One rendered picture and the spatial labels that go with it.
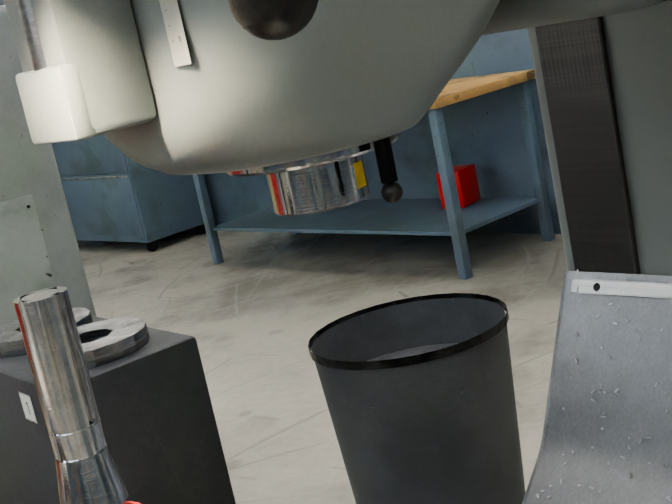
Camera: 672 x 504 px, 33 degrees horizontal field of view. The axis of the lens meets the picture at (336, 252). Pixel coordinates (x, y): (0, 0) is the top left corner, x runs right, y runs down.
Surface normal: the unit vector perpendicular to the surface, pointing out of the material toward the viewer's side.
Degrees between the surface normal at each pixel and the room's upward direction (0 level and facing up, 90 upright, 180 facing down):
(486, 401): 94
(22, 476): 90
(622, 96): 90
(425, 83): 128
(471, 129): 90
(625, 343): 64
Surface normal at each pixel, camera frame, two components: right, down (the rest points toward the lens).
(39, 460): -0.77, 0.29
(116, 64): 0.65, 0.03
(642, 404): -0.75, -0.16
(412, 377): -0.04, 0.29
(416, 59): 0.66, 0.54
